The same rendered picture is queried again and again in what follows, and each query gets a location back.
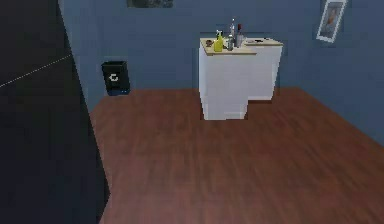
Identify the white counter cabinet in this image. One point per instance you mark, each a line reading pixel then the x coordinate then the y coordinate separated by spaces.
pixel 233 76

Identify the small brown bowl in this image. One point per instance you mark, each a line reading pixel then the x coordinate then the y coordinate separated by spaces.
pixel 209 42

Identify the yellow spray bottle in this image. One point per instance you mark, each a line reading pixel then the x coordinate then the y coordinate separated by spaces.
pixel 218 43

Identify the grey metal mug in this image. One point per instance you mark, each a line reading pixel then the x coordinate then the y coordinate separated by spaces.
pixel 229 44

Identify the black recycling bin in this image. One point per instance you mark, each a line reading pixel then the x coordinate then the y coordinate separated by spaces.
pixel 115 78

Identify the clear glass bottle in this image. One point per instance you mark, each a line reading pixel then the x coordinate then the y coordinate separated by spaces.
pixel 232 28

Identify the dark flat utensil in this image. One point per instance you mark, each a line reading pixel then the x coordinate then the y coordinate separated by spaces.
pixel 257 41

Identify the black fridge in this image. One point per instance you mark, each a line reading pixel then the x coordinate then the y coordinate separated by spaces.
pixel 43 116

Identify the dark framed wall picture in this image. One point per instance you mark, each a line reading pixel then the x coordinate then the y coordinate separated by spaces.
pixel 150 3

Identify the white framed wall picture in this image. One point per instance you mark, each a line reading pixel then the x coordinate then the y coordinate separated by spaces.
pixel 331 20

